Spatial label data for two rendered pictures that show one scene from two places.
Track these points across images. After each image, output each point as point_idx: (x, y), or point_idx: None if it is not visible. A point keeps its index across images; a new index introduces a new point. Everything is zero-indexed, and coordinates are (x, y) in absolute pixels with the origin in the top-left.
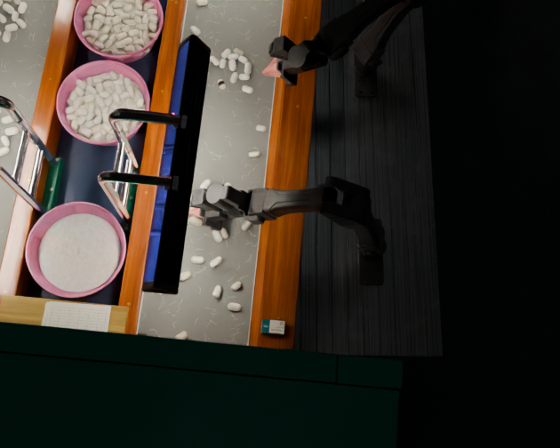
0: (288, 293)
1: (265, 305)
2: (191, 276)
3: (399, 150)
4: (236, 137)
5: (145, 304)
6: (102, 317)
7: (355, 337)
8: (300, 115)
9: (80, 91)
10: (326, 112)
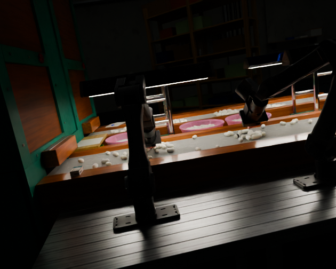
0: (100, 172)
1: (93, 168)
2: (116, 157)
3: (262, 211)
4: (206, 146)
5: (101, 153)
6: (93, 143)
7: (66, 227)
8: (236, 148)
9: (205, 125)
10: (263, 176)
